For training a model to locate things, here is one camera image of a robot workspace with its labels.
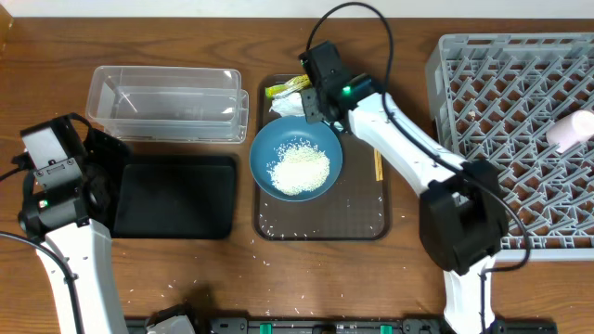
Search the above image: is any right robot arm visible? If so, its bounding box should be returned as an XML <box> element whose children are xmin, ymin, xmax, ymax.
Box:
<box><xmin>299</xmin><ymin>42</ymin><xmax>509</xmax><ymax>333</ymax></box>

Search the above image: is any pile of white rice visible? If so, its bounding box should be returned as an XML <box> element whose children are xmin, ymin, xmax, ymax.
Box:
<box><xmin>266</xmin><ymin>138</ymin><xmax>330</xmax><ymax>196</ymax></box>

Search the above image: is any pink cup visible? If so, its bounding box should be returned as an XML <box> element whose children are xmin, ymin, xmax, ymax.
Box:
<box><xmin>546</xmin><ymin>109</ymin><xmax>594</xmax><ymax>153</ymax></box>

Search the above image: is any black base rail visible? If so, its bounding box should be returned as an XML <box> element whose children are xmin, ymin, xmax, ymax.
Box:
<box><xmin>124</xmin><ymin>303</ymin><xmax>558</xmax><ymax>334</ymax></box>

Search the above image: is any grey dishwasher rack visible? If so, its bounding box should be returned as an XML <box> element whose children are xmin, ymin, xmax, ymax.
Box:
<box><xmin>425</xmin><ymin>33</ymin><xmax>593</xmax><ymax>262</ymax></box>

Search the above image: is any dark blue plate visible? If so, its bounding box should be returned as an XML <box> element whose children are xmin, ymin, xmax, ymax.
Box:
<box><xmin>250</xmin><ymin>116</ymin><xmax>342</xmax><ymax>202</ymax></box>

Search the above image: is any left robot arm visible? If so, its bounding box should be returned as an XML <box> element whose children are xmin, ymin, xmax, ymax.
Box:
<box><xmin>13</xmin><ymin>113</ymin><xmax>131</xmax><ymax>333</ymax></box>

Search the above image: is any dark brown serving tray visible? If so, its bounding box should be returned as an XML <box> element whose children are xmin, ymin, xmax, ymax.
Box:
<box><xmin>252</xmin><ymin>72</ymin><xmax>392</xmax><ymax>242</ymax></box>

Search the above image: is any crumpled white tissue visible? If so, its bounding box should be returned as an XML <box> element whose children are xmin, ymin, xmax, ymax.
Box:
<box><xmin>269</xmin><ymin>92</ymin><xmax>304</xmax><ymax>117</ymax></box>

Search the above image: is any black plastic bin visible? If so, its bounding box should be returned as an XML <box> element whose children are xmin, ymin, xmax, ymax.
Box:
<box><xmin>111</xmin><ymin>155</ymin><xmax>237</xmax><ymax>239</ymax></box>

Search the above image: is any clear plastic bin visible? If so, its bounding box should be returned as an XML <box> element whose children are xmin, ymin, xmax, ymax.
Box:
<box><xmin>85</xmin><ymin>66</ymin><xmax>249</xmax><ymax>144</ymax></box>

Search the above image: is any green yellow snack wrapper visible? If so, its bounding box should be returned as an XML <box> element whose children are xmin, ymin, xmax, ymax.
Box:
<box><xmin>265</xmin><ymin>74</ymin><xmax>311</xmax><ymax>99</ymax></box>

